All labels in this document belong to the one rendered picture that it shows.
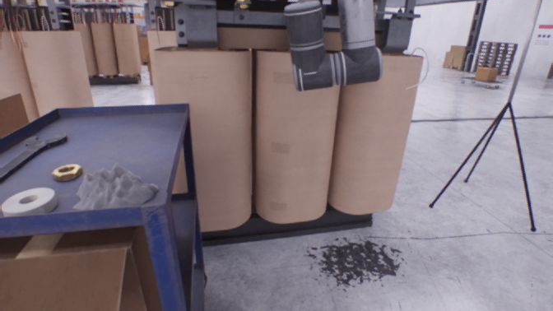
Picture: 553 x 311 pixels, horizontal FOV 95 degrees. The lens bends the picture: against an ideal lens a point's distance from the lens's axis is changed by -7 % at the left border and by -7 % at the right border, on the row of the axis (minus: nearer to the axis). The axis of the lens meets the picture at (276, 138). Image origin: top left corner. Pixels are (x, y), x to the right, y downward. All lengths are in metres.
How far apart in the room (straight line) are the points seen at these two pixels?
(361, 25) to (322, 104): 0.50
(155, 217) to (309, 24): 0.63
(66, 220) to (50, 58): 2.74
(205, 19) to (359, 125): 0.86
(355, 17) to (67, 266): 0.86
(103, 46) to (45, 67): 3.84
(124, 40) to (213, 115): 5.71
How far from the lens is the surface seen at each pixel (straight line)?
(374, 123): 1.42
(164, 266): 0.52
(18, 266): 0.59
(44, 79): 3.22
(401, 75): 1.43
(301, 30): 0.83
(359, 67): 0.88
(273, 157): 1.31
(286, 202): 1.43
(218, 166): 1.28
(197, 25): 1.18
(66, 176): 0.66
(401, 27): 1.44
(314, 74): 0.86
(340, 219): 1.81
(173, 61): 1.17
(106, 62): 6.97
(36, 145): 0.86
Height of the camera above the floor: 1.15
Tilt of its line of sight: 21 degrees down
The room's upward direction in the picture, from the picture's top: 2 degrees clockwise
